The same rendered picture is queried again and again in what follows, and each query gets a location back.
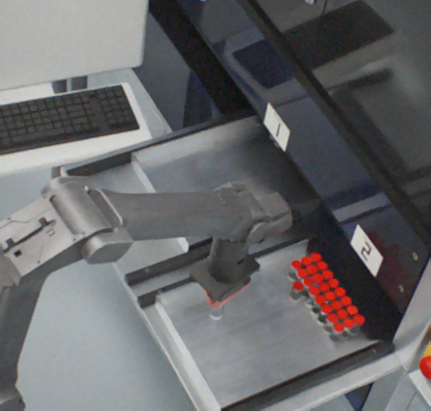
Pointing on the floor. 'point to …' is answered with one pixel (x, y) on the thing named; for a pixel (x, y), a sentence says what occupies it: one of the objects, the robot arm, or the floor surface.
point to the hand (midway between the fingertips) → (218, 301)
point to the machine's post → (405, 352)
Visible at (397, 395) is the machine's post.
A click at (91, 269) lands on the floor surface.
